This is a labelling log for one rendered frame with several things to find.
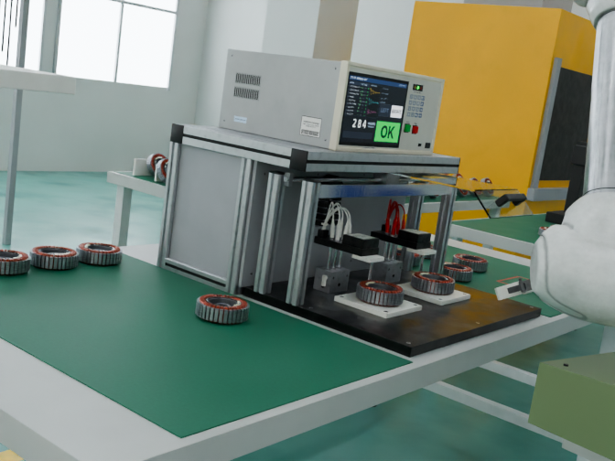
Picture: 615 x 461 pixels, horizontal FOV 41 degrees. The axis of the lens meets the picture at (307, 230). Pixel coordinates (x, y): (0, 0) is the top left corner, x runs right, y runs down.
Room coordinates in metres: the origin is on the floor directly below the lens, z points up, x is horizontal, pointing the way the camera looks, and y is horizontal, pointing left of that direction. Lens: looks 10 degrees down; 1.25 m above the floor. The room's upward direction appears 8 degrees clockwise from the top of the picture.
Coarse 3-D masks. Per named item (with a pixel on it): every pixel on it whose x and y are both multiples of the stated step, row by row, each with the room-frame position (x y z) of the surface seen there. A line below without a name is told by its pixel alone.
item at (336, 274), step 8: (320, 272) 1.93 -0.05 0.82; (328, 272) 1.92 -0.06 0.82; (336, 272) 1.92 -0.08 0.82; (344, 272) 1.95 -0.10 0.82; (320, 280) 1.93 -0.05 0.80; (328, 280) 1.91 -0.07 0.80; (336, 280) 1.93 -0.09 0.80; (344, 280) 1.95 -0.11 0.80; (320, 288) 1.92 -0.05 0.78; (328, 288) 1.91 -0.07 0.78; (336, 288) 1.93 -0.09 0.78; (344, 288) 1.96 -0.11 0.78
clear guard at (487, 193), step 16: (400, 176) 2.08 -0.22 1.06; (416, 176) 2.09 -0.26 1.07; (432, 176) 2.16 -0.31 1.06; (448, 176) 2.23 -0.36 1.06; (480, 192) 1.96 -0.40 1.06; (496, 192) 2.03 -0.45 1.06; (512, 192) 2.10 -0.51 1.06; (496, 208) 1.97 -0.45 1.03; (512, 208) 2.04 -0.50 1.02; (528, 208) 2.10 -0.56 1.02
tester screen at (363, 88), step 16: (352, 80) 1.90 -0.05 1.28; (368, 80) 1.95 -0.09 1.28; (384, 80) 2.00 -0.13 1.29; (352, 96) 1.91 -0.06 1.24; (368, 96) 1.96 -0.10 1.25; (384, 96) 2.01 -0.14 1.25; (400, 96) 2.06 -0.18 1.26; (352, 112) 1.91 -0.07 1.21; (368, 112) 1.96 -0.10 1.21; (352, 128) 1.92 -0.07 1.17; (368, 128) 1.97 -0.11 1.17; (384, 144) 2.03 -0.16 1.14
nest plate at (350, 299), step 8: (336, 296) 1.85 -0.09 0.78; (344, 296) 1.86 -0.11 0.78; (352, 296) 1.87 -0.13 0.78; (344, 304) 1.83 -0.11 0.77; (352, 304) 1.82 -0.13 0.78; (360, 304) 1.81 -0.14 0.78; (368, 304) 1.82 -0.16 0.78; (408, 304) 1.87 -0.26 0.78; (416, 304) 1.88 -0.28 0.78; (368, 312) 1.79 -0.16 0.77; (376, 312) 1.78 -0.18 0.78; (384, 312) 1.77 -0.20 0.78; (392, 312) 1.78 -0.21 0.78; (400, 312) 1.80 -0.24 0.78; (408, 312) 1.83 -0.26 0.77
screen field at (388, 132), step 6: (378, 126) 2.00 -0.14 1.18; (384, 126) 2.03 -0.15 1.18; (390, 126) 2.04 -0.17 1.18; (396, 126) 2.07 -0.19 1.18; (378, 132) 2.01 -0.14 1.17; (384, 132) 2.03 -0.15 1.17; (390, 132) 2.05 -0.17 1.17; (396, 132) 2.07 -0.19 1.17; (378, 138) 2.01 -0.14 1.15; (384, 138) 2.03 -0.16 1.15; (390, 138) 2.05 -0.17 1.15; (396, 138) 2.07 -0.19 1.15
